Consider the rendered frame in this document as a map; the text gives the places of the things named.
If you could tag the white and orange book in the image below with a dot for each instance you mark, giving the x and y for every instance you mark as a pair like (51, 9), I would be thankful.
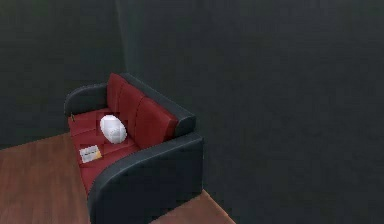
(90, 153)

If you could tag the red and black sofa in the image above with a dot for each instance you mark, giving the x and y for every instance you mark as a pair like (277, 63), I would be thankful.
(150, 173)

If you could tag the white round pillow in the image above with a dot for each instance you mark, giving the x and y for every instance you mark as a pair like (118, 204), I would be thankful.
(113, 129)

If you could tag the small thin yellow pencil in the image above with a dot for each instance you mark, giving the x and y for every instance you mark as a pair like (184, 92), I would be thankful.
(72, 117)

